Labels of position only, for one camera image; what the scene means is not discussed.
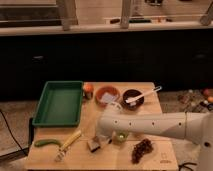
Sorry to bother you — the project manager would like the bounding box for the green chili pepper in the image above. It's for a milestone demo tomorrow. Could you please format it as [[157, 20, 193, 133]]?
[[34, 139, 62, 147]]

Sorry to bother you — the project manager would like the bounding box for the orange bowl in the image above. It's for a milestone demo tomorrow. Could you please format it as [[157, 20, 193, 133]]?
[[95, 86, 120, 107]]

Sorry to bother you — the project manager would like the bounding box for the brown block eraser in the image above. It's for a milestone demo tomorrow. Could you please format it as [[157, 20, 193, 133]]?
[[87, 137, 101, 153]]

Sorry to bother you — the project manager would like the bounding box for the orange topped small jar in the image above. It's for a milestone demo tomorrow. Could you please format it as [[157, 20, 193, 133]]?
[[83, 83, 94, 99]]

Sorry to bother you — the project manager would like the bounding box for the dark brown bowl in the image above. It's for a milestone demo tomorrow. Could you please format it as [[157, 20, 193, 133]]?
[[121, 88, 145, 110]]

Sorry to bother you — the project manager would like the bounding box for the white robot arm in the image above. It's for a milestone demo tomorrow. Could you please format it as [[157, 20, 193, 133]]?
[[96, 102, 213, 171]]

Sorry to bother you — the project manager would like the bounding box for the green plastic tray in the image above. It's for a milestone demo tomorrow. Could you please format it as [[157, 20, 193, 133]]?
[[33, 81, 83, 127]]

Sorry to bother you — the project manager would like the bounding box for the small green cup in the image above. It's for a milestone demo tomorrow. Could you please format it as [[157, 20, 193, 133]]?
[[115, 132, 128, 144]]

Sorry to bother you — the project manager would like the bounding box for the dark raisin cluster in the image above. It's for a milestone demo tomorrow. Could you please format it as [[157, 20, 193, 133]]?
[[132, 139, 153, 164]]

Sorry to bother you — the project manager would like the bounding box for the black cable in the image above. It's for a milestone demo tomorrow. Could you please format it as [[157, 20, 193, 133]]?
[[0, 109, 29, 157]]

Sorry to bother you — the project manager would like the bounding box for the wooden railing frame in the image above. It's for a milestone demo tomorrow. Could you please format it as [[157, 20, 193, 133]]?
[[0, 0, 213, 36]]

